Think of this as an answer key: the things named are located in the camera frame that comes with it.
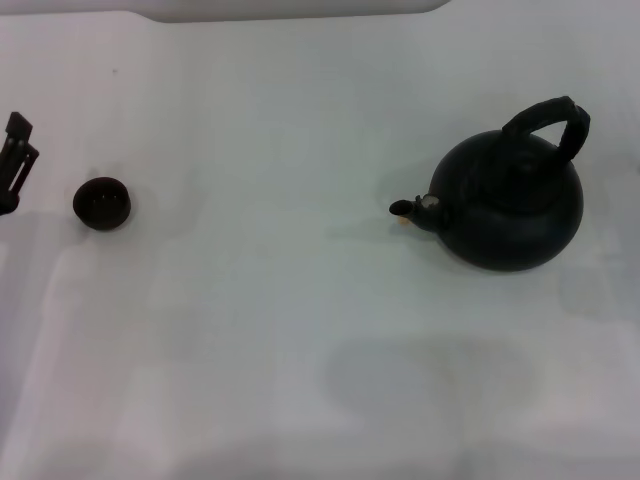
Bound black round teapot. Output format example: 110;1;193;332
388;94;592;274

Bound dark brown teacup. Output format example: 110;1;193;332
72;175;135;232

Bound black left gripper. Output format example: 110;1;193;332
0;110;41;217

